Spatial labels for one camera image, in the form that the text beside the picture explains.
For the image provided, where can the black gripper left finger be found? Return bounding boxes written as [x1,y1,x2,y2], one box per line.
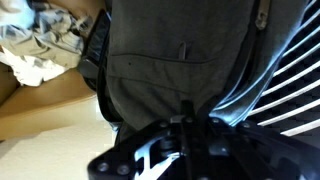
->
[87,99,194,180]

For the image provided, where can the blue striped shirt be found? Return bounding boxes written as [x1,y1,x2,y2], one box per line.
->
[0,0,95,88]

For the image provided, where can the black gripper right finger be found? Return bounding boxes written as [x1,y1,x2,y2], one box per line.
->
[192,116,320,180]

